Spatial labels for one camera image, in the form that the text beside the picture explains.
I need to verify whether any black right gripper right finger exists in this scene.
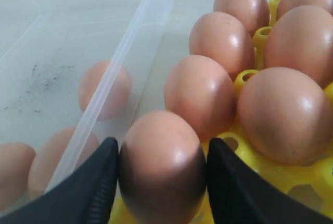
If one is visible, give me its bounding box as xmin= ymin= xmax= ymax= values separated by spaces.
xmin=207 ymin=138 xmax=332 ymax=223

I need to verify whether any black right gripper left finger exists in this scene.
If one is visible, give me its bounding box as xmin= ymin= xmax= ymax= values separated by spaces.
xmin=1 ymin=138 xmax=119 ymax=224

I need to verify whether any brown egg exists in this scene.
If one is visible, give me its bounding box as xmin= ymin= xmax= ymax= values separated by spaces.
xmin=1 ymin=142 xmax=36 ymax=210
xmin=78 ymin=60 xmax=132 ymax=121
xmin=263 ymin=5 xmax=332 ymax=88
xmin=164 ymin=55 xmax=236 ymax=142
xmin=189 ymin=12 xmax=255 ymax=80
xmin=119 ymin=110 xmax=206 ymax=223
xmin=237 ymin=67 xmax=332 ymax=165
xmin=27 ymin=126 xmax=100 ymax=200

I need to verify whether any clear plastic tray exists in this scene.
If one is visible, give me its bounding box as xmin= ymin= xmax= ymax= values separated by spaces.
xmin=0 ymin=0 xmax=174 ymax=214

